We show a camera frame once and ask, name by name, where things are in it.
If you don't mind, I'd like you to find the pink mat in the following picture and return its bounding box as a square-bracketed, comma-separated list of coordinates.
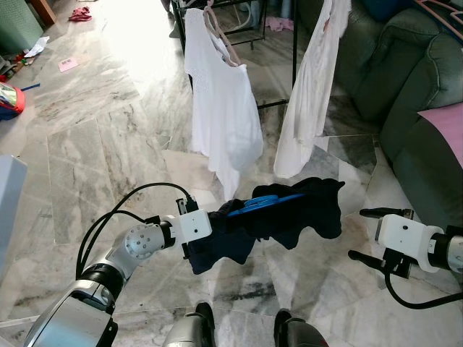
[417, 101, 463, 167]

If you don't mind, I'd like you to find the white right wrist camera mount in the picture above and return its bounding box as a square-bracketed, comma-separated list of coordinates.
[376, 215, 443, 274]

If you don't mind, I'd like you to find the long white garment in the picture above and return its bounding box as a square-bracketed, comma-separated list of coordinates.
[273, 0, 353, 179]

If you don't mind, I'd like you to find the blue plastic hanger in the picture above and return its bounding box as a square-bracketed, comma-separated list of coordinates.
[226, 192, 306, 219]

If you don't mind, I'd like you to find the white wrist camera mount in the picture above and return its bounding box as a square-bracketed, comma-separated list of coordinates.
[376, 215, 443, 274]
[174, 210, 213, 247]

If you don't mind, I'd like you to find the red and blue backpack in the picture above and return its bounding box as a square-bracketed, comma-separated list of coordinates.
[0, 83, 26, 120]

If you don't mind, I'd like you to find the white t-shirt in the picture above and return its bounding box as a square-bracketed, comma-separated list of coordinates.
[183, 7, 265, 201]

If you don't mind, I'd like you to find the small pink cloth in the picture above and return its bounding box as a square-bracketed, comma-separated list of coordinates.
[264, 17, 295, 33]

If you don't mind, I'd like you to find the small red cloth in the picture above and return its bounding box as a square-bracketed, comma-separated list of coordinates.
[69, 6, 93, 22]

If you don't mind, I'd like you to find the dark green sofa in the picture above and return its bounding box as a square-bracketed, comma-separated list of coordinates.
[297, 0, 463, 228]

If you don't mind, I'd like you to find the brown pink spare hanger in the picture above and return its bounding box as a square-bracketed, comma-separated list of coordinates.
[416, 0, 463, 37]

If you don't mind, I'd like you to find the robot right leg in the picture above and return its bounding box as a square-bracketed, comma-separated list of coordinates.
[273, 309, 330, 347]

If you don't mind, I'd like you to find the white paper sheet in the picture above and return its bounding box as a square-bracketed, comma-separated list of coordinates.
[23, 36, 51, 59]

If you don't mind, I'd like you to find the green plastic bin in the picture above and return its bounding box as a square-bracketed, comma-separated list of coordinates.
[0, 0, 44, 53]

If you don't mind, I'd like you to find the pale pink hanger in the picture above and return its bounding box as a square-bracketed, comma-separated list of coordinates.
[203, 0, 247, 69]

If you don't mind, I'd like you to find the dark navy garment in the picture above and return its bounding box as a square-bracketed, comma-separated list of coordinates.
[187, 177, 346, 275]

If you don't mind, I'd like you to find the grey folding table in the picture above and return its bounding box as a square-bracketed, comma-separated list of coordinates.
[0, 153, 28, 279]

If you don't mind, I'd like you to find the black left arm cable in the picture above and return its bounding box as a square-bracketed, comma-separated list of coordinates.
[76, 182, 197, 283]

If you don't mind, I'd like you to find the black metal drying rack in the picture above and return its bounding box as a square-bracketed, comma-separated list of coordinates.
[170, 0, 299, 109]

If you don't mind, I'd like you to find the robot left leg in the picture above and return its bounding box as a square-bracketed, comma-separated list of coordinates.
[163, 304, 216, 347]

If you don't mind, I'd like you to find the robot leg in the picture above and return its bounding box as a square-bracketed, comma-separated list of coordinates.
[163, 304, 216, 347]
[273, 309, 330, 347]

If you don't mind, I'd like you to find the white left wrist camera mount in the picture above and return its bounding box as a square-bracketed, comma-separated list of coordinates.
[174, 210, 213, 247]

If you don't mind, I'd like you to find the brown wooden cabinet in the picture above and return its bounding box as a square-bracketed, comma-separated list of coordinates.
[29, 0, 57, 26]

